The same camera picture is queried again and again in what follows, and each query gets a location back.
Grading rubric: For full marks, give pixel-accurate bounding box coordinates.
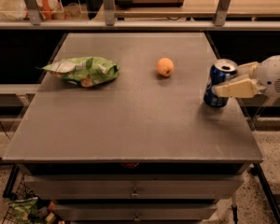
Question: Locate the white orange plastic bag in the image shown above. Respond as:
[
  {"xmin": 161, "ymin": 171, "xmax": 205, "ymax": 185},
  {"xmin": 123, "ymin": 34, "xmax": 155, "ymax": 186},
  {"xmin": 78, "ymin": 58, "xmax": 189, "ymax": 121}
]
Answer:
[{"xmin": 0, "ymin": 0, "xmax": 65, "ymax": 21}]

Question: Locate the metal railing frame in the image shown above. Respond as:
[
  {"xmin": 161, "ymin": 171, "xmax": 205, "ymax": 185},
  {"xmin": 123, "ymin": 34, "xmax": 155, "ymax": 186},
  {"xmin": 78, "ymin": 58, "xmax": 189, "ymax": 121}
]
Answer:
[{"xmin": 0, "ymin": 0, "xmax": 280, "ymax": 31}]

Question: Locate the orange fruit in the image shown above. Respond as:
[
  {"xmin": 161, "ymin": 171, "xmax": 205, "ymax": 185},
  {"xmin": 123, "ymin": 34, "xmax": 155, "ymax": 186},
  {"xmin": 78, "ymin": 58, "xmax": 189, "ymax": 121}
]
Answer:
[{"xmin": 156, "ymin": 58, "xmax": 175, "ymax": 77}]

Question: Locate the upper drawer with knob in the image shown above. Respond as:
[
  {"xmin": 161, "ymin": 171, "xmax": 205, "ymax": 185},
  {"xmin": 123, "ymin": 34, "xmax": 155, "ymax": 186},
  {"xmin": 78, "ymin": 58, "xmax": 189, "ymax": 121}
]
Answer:
[{"xmin": 24, "ymin": 175, "xmax": 244, "ymax": 200}]

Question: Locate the grey drawer cabinet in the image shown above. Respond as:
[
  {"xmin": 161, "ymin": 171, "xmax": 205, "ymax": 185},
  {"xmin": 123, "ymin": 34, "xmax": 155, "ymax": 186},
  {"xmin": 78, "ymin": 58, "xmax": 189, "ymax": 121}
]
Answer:
[{"xmin": 4, "ymin": 33, "xmax": 262, "ymax": 224}]

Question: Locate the black wire basket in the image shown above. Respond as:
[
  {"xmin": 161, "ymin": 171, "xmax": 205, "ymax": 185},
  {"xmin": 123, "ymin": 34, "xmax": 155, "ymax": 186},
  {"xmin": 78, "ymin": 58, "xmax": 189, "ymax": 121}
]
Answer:
[{"xmin": 2, "ymin": 166, "xmax": 67, "ymax": 224}]

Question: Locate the green chip bag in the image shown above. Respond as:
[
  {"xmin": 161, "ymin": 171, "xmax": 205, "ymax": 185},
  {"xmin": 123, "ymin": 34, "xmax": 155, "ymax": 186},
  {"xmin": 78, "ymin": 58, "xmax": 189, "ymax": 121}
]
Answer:
[{"xmin": 42, "ymin": 56, "xmax": 119, "ymax": 88}]

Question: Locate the green snack bag in basket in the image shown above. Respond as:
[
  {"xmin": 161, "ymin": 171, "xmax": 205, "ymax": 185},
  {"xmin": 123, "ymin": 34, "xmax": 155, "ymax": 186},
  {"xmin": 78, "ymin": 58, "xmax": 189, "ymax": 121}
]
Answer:
[{"xmin": 8, "ymin": 197, "xmax": 38, "ymax": 224}]

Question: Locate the lower drawer with knob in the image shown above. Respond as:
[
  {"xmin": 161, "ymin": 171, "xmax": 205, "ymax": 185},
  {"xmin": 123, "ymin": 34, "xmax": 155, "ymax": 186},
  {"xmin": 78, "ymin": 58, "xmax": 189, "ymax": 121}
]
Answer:
[{"xmin": 54, "ymin": 203, "xmax": 217, "ymax": 221}]

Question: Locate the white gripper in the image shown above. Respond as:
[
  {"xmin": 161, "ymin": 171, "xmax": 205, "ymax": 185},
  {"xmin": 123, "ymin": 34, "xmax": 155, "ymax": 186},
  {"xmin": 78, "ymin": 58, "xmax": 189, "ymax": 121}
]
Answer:
[{"xmin": 212, "ymin": 55, "xmax": 280, "ymax": 98}]

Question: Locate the drawer with knob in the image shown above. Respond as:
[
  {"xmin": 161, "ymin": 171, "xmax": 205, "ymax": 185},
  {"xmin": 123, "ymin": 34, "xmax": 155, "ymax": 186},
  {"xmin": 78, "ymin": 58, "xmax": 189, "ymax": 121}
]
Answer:
[
  {"xmin": 24, "ymin": 175, "xmax": 244, "ymax": 200},
  {"xmin": 54, "ymin": 203, "xmax": 217, "ymax": 221}
]

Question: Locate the blue pepsi can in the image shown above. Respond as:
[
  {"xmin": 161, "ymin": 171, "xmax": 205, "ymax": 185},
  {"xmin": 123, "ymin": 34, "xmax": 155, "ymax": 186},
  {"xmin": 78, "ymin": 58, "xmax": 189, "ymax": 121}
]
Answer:
[{"xmin": 203, "ymin": 59, "xmax": 238, "ymax": 108}]

